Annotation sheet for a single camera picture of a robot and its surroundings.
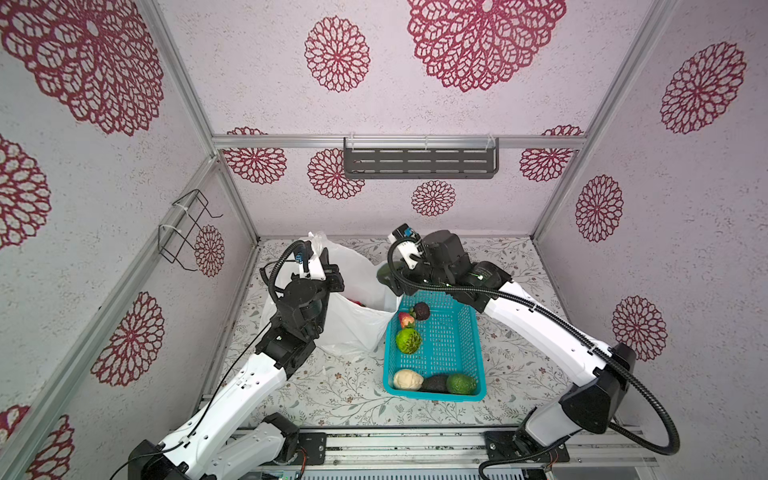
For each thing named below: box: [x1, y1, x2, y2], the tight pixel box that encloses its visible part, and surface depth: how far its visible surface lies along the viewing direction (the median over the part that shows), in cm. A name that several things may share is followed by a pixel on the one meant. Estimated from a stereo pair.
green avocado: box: [446, 373, 477, 395], surface depth 76 cm
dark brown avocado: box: [421, 374, 449, 392], surface depth 81 cm
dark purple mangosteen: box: [414, 301, 431, 321], surface depth 97 cm
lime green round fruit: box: [396, 328, 422, 354], surface depth 87 cm
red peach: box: [399, 312, 415, 328], surface depth 94 cm
